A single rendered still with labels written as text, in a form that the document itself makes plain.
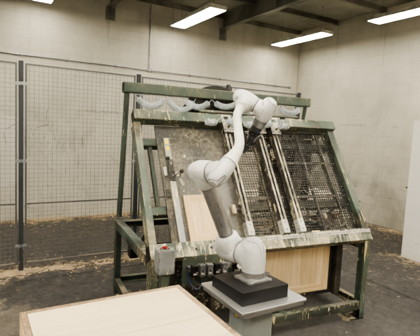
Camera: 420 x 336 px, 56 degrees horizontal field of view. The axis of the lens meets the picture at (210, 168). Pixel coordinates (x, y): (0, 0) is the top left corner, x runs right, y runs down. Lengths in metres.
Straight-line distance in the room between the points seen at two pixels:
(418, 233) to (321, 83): 4.57
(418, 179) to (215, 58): 4.87
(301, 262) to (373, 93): 5.46
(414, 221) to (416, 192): 0.43
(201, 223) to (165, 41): 5.78
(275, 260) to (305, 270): 0.39
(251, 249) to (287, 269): 1.41
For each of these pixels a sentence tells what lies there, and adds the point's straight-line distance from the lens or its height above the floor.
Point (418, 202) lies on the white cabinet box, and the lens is 6.58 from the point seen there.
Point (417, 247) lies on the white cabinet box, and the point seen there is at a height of 0.21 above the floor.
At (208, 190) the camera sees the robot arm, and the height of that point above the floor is 1.41.
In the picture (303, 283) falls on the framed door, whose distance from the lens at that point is 4.13.
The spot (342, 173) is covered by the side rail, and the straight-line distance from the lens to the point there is 4.33.
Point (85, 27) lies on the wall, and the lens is 8.09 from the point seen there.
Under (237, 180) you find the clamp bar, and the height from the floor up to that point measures 1.35.
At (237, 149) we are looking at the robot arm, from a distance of 2.44.
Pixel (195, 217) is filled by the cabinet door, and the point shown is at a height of 1.06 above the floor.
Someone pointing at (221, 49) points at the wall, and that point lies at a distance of 9.18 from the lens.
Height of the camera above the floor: 1.79
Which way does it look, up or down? 6 degrees down
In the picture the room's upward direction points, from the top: 3 degrees clockwise
